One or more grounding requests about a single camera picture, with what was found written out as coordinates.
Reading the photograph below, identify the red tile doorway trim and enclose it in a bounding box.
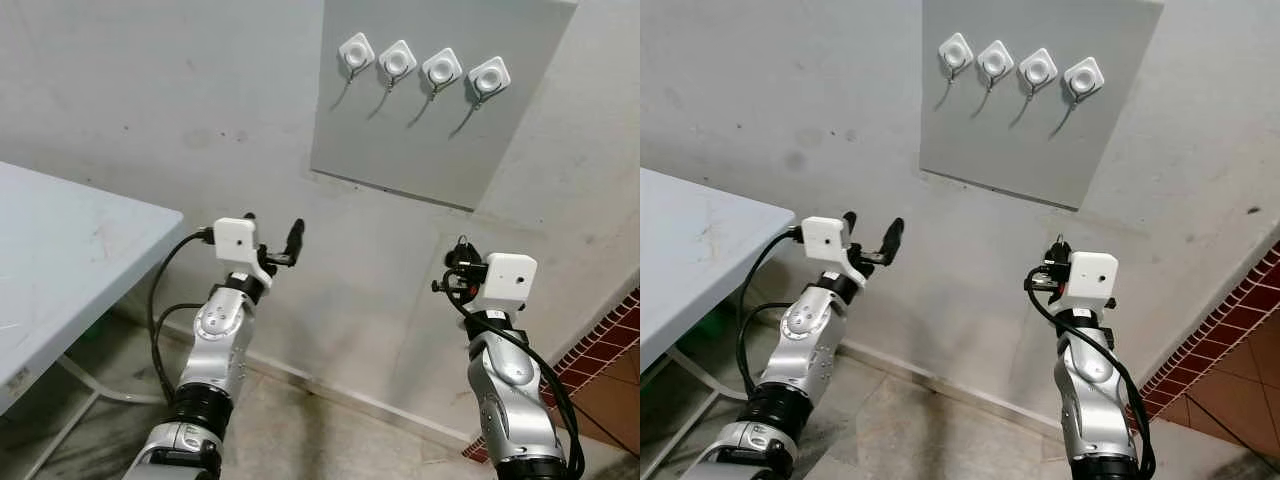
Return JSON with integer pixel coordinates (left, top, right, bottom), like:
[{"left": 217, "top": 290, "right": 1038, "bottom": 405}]
[
  {"left": 464, "top": 288, "right": 641, "bottom": 464},
  {"left": 1139, "top": 238, "right": 1280, "bottom": 403}
]

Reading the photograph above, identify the white folding table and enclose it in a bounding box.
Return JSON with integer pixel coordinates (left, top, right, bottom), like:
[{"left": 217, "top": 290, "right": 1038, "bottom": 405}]
[
  {"left": 0, "top": 161, "right": 187, "bottom": 417},
  {"left": 640, "top": 167, "right": 797, "bottom": 374}
]

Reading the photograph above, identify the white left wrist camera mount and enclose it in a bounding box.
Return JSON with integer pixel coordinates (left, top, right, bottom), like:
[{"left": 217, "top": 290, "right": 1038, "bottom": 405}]
[
  {"left": 801, "top": 215, "right": 867, "bottom": 289},
  {"left": 212, "top": 216, "right": 275, "bottom": 289}
]

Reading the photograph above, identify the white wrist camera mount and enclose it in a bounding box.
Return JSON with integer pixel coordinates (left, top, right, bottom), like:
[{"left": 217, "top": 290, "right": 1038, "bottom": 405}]
[
  {"left": 472, "top": 252, "right": 539, "bottom": 312},
  {"left": 1066, "top": 251, "right": 1120, "bottom": 313},
  {"left": 212, "top": 216, "right": 275, "bottom": 289},
  {"left": 801, "top": 215, "right": 867, "bottom": 289}
]

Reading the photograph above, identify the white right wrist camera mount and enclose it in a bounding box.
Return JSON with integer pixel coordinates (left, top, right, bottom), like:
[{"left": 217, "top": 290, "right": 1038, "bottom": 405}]
[
  {"left": 1066, "top": 251, "right": 1120, "bottom": 313},
  {"left": 472, "top": 252, "right": 539, "bottom": 312}
]

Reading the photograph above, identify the grey wall board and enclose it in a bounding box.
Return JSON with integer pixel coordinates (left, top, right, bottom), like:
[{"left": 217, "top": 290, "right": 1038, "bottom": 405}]
[
  {"left": 918, "top": 0, "right": 1165, "bottom": 212},
  {"left": 309, "top": 0, "right": 580, "bottom": 212}
]

